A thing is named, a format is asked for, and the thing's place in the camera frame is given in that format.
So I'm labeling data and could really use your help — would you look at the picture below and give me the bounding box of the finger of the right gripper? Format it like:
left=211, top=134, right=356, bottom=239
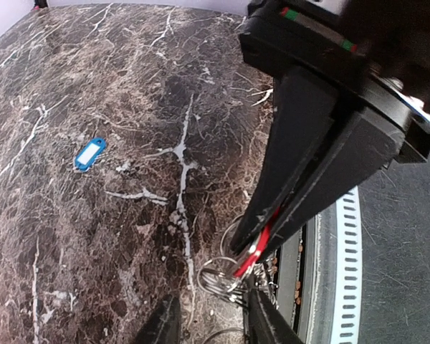
left=264, top=110, right=405, bottom=254

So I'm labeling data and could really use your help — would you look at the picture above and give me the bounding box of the red key tag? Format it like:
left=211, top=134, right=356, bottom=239
left=233, top=208, right=280, bottom=279

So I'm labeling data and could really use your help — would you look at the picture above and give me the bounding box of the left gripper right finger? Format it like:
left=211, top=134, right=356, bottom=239
left=244, top=287, right=303, bottom=344

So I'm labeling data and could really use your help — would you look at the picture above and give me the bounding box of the black front rail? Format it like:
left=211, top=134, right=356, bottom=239
left=276, top=219, right=315, bottom=342

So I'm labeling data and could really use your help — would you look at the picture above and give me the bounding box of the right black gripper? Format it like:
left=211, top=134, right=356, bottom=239
left=231, top=1, right=430, bottom=251

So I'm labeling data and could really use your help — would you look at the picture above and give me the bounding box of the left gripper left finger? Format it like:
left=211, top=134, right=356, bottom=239
left=134, top=295, right=181, bottom=344

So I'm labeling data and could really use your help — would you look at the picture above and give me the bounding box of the grey crescent key organizer plate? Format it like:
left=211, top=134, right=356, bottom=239
left=196, top=214, right=279, bottom=344

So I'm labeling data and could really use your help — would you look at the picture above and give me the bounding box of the blue key tag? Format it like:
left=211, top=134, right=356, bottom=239
left=74, top=137, right=107, bottom=172

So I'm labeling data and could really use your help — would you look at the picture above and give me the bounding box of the grey slotted cable duct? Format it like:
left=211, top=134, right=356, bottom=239
left=330, top=187, right=363, bottom=343

